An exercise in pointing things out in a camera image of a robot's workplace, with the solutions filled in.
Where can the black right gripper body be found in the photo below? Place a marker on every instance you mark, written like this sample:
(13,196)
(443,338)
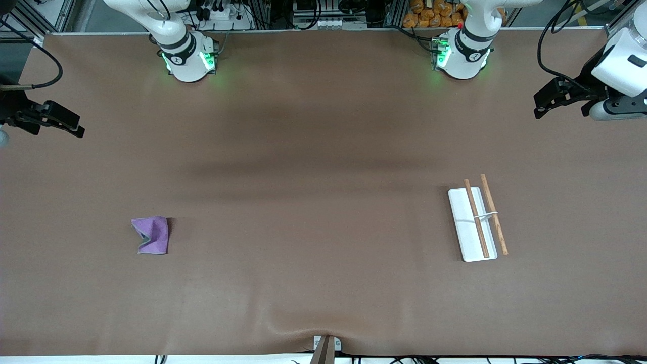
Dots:
(11,111)

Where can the purple towel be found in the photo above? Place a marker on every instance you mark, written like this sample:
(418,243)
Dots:
(154,236)

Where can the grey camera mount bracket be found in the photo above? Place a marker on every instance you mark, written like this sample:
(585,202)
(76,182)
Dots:
(325,349)

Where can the pile of orange items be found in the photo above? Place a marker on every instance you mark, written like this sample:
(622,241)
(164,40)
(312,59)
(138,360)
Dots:
(434,15)

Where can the aluminium frame profile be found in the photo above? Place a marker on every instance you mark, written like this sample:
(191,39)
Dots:
(35,17)
(621,15)

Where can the white power strip with plugs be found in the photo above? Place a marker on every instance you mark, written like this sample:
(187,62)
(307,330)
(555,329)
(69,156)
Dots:
(222,17)

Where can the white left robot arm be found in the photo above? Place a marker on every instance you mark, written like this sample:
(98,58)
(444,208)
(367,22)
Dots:
(624,63)

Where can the brown table mat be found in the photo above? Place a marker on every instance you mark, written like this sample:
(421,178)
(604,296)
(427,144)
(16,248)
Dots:
(303,202)

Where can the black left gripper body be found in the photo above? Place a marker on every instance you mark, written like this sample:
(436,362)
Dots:
(589,77)

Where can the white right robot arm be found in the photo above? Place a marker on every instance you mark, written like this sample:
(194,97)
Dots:
(184,55)

